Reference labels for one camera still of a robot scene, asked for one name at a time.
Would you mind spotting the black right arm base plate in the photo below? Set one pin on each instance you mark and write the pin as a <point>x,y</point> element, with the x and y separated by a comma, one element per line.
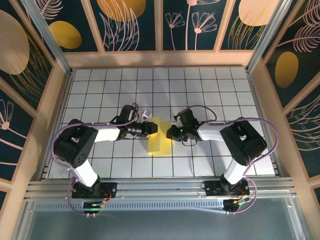
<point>212,190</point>

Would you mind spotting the grey metal tray panel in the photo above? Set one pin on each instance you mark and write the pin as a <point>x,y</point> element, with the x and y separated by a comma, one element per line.
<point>160,225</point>

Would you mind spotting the small circuit board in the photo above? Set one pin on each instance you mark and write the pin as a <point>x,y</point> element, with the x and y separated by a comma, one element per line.
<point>93,205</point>
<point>236,203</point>

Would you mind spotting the aluminium table edge rail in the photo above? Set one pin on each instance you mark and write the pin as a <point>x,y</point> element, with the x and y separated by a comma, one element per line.
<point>160,187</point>

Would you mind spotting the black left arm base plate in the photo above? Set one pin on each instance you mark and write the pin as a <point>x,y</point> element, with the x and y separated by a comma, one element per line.
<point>110,190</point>

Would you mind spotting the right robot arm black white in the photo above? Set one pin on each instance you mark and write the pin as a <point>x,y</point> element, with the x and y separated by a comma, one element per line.
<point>210,133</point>

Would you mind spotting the aluminium corner post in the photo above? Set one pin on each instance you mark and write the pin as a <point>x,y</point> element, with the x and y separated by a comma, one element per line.
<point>266,37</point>
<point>48,37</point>

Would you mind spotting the yellow cloth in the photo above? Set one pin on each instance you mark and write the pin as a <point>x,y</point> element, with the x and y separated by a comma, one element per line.
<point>160,147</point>

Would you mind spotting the aluminium side rail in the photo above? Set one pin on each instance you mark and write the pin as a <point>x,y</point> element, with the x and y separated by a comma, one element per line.
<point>63,100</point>
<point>258,100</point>

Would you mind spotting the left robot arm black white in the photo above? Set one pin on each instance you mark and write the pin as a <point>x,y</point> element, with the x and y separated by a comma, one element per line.
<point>107,135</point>

